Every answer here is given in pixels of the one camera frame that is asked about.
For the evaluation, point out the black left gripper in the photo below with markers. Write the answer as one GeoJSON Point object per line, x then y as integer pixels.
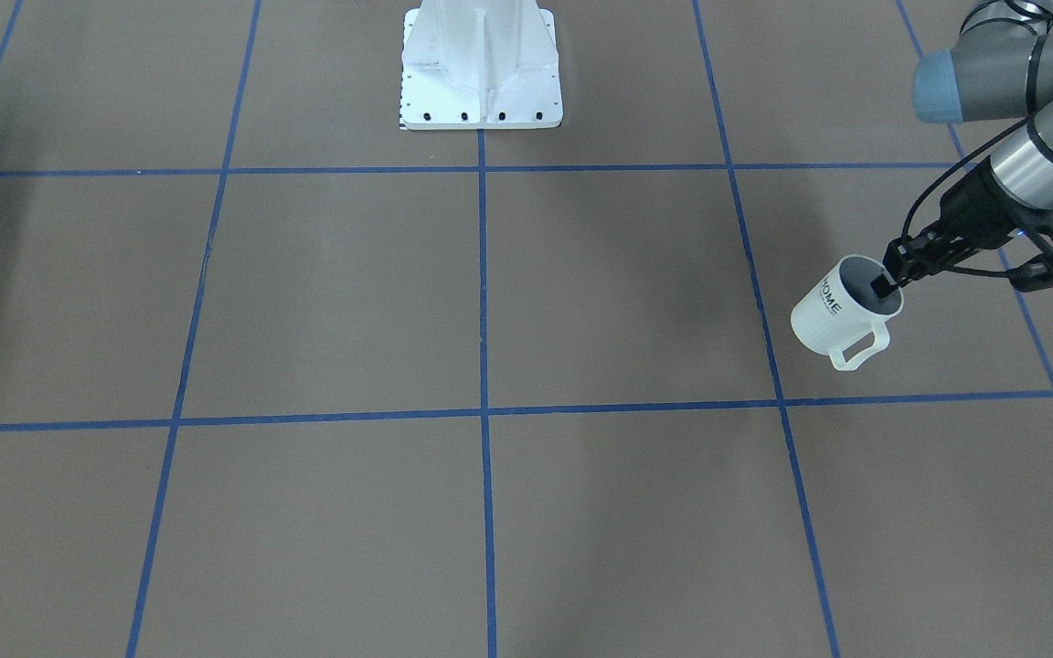
{"type": "Point", "coordinates": [975, 208]}

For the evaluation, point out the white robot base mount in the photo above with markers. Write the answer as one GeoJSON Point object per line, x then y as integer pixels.
{"type": "Point", "coordinates": [480, 65]}

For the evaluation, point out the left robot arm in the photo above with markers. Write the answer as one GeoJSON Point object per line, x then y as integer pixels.
{"type": "Point", "coordinates": [1000, 67]}

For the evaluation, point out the white ribbed mug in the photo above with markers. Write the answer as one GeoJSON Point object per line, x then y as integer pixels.
{"type": "Point", "coordinates": [845, 316]}

